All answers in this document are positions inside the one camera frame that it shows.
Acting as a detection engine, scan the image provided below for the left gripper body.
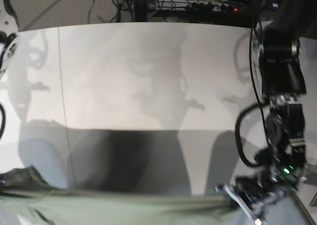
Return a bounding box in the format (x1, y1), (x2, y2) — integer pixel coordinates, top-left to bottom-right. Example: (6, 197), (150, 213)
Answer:
(215, 169), (297, 218)

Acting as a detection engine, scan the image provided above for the olive green t-shirt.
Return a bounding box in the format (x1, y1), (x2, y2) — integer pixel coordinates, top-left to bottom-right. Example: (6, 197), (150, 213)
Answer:
(0, 166), (240, 225)

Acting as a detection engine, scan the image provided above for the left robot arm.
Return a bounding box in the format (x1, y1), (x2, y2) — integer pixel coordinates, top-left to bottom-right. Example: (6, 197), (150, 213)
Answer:
(217, 0), (317, 225)

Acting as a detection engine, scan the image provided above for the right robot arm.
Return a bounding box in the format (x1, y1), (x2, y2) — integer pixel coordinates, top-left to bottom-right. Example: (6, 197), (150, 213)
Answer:
(0, 0), (20, 78)

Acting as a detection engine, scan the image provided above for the black power strip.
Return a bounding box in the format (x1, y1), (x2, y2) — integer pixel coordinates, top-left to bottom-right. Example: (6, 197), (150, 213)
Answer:
(185, 1), (240, 13)

